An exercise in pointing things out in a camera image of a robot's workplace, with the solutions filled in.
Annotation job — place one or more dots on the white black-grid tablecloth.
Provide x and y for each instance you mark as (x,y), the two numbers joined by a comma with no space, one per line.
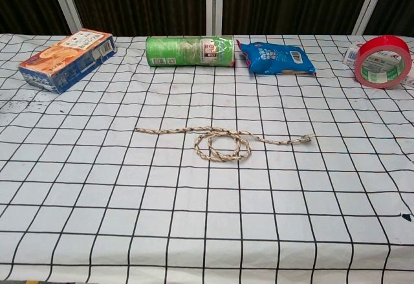
(207,206)

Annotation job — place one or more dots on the green cylindrical chip can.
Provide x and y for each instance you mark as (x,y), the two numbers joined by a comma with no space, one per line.
(181,51)

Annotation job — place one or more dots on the blue snack bag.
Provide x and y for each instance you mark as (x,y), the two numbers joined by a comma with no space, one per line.
(271,59)

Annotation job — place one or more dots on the orange and blue cracker box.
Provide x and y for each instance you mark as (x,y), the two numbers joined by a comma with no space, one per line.
(64,58)

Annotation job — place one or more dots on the white medicine carton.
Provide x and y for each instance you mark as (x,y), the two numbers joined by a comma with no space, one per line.
(350,55)

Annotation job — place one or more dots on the red adhesive tape roll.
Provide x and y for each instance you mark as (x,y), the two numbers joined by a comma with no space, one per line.
(383,45)

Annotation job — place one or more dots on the white partition frame post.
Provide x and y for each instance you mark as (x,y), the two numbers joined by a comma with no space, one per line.
(66,2)
(372,2)
(214,2)

